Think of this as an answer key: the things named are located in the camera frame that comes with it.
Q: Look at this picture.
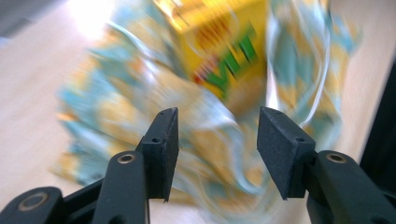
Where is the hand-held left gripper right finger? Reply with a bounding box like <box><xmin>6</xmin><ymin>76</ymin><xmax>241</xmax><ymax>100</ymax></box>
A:
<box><xmin>256</xmin><ymin>105</ymin><xmax>396</xmax><ymax>224</ymax></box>

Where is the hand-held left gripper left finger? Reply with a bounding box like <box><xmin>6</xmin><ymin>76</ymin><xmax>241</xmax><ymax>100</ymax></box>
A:
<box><xmin>91</xmin><ymin>106</ymin><xmax>180</xmax><ymax>224</ymax></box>

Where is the yellow box with green print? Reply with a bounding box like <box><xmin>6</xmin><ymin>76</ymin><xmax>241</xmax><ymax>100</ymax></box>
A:
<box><xmin>153</xmin><ymin>0</ymin><xmax>270</xmax><ymax>119</ymax></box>

